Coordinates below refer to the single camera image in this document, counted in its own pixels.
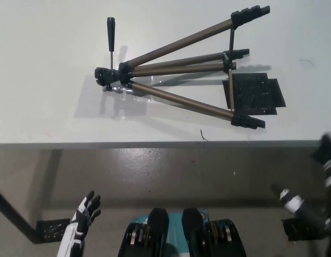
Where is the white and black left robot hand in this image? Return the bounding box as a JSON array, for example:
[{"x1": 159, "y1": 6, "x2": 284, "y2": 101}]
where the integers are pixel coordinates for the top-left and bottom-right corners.
[{"x1": 56, "y1": 190, "x2": 102, "y2": 257}]

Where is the bronze and black camera tripod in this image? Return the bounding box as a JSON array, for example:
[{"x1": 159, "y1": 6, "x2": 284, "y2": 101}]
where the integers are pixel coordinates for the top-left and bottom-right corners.
[{"x1": 94, "y1": 4, "x2": 271, "y2": 131}]

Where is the black and teal robot torso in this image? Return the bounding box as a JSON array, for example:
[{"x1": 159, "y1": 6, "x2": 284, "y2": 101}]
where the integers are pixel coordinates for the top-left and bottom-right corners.
[{"x1": 117, "y1": 207, "x2": 248, "y2": 257}]

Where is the black tape patch on floor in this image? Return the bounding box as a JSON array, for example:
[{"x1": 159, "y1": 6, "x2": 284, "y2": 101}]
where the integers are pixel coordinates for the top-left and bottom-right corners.
[
  {"x1": 281, "y1": 218, "x2": 328, "y2": 241},
  {"x1": 36, "y1": 218, "x2": 71, "y2": 244}
]

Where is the clear plastic sheet on table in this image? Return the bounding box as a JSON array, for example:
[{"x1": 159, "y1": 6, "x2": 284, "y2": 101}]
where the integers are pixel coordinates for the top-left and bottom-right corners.
[{"x1": 75, "y1": 49, "x2": 155, "y2": 120}]

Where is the black tape patch on table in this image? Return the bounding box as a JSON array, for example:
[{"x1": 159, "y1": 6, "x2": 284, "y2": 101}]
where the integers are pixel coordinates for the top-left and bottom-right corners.
[{"x1": 222, "y1": 72, "x2": 287, "y2": 116}]

